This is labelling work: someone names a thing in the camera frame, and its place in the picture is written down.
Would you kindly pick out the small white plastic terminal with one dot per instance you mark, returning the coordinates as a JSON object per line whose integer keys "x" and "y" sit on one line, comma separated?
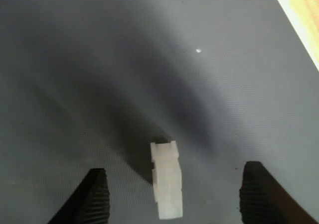
{"x": 167, "y": 179}

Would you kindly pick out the dark grey mat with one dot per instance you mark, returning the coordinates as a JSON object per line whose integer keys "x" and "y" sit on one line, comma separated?
{"x": 99, "y": 72}

